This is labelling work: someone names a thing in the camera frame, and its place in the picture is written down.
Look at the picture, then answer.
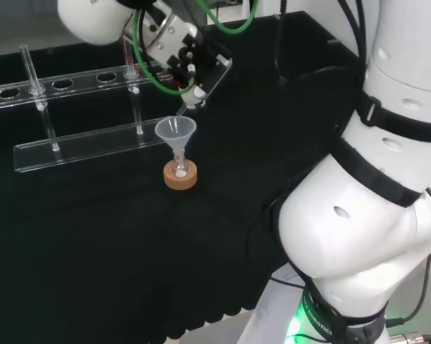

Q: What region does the clear acrylic funnel stand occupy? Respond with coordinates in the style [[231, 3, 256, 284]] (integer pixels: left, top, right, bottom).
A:
[[0, 43, 178, 174]]

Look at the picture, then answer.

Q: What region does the black bench cloth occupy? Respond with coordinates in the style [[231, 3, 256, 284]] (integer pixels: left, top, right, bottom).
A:
[[0, 10, 367, 342]]

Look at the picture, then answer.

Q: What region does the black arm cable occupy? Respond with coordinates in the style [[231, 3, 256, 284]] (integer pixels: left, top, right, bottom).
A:
[[385, 186, 431, 328]]

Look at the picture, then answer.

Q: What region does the white printed paper sheet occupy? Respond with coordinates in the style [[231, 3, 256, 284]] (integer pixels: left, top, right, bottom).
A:
[[276, 265, 305, 287]]

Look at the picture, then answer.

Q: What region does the clear plastic funnel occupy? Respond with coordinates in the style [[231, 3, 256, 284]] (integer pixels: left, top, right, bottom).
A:
[[154, 115, 198, 170]]

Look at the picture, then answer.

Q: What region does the small glass round-bottom flask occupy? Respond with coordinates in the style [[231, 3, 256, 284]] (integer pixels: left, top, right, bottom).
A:
[[170, 150, 192, 181]]

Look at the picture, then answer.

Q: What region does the cork ring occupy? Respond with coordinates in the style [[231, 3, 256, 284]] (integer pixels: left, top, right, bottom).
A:
[[163, 161, 198, 191]]

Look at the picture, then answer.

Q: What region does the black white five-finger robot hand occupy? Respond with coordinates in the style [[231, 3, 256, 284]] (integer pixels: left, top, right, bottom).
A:
[[167, 23, 234, 110]]

